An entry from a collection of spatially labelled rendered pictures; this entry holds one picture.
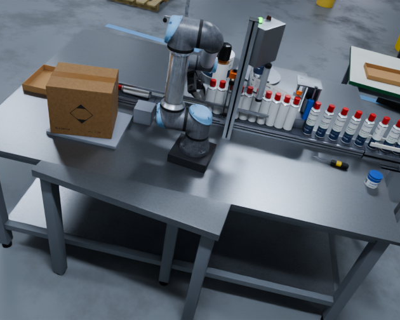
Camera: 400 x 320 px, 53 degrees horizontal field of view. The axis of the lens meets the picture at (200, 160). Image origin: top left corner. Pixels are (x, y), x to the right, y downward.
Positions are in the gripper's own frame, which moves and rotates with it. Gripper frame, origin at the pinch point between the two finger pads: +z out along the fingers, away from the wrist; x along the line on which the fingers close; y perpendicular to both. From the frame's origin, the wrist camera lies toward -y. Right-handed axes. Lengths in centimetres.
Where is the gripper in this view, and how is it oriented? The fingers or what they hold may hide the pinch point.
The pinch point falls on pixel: (202, 101)
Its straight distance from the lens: 229.4
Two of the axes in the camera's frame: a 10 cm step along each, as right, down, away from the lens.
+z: 3.6, 7.7, 5.3
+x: -9.2, 1.9, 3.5
